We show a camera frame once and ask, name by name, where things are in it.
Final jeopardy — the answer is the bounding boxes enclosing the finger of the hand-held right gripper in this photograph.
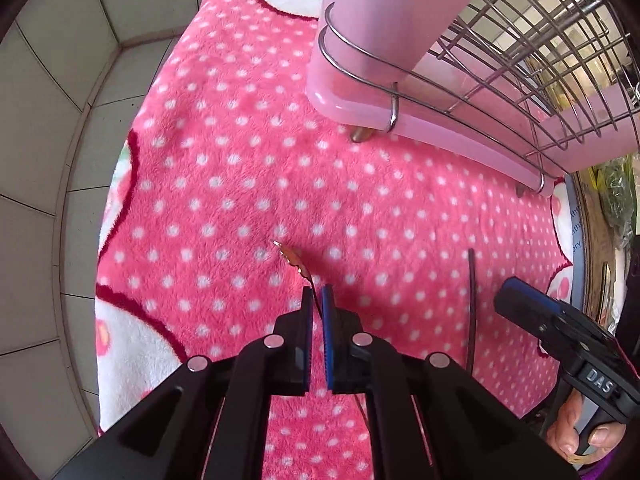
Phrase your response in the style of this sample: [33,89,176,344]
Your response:
[494,277,622,362]

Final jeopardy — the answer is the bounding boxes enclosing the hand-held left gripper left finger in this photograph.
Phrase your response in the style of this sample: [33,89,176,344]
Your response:
[97,286,316,480]

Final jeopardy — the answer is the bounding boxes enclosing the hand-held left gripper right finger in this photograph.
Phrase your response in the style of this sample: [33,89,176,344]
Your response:
[321,284,583,480]

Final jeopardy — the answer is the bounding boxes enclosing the gold flower spoon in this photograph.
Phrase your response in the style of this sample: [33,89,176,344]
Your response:
[272,240,376,433]

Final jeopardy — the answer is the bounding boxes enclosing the pink plastic utensil cup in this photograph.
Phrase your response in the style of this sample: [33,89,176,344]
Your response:
[547,82,640,176]
[320,0,451,83]

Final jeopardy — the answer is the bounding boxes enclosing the metal wire utensil rack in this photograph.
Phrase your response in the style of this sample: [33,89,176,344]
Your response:
[319,0,640,195]

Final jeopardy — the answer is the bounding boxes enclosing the person's right hand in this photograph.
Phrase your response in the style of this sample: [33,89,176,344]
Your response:
[547,391,628,461]

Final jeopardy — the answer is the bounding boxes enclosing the bag of green vegetables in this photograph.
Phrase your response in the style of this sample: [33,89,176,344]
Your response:
[592,155,638,251]

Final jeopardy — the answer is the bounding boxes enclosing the pink plastic drip tray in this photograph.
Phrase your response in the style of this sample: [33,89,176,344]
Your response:
[305,55,568,196]

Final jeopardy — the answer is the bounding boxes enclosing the pink polka dot blanket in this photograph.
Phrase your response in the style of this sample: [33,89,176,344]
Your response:
[95,0,576,480]

